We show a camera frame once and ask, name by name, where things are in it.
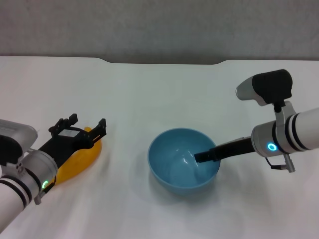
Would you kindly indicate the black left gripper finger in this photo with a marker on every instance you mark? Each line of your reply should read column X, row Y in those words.
column 98, row 132
column 73, row 120

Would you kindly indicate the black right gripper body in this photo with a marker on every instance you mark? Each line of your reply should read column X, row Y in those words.
column 234, row 149

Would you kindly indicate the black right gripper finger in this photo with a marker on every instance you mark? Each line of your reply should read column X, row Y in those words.
column 205, row 156

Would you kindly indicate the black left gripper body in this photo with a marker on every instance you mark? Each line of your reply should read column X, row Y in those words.
column 62, row 144

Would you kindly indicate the yellow banana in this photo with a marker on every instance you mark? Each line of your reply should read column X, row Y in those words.
column 79, row 161

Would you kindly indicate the blue bowl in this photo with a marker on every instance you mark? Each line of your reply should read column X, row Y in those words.
column 174, row 169

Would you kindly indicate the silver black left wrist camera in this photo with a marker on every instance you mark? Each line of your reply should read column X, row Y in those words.
column 15, row 129

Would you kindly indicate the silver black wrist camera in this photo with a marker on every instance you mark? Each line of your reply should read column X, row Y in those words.
column 271, row 84
column 15, row 129

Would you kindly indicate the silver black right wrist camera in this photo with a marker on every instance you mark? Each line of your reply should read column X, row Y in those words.
column 271, row 84

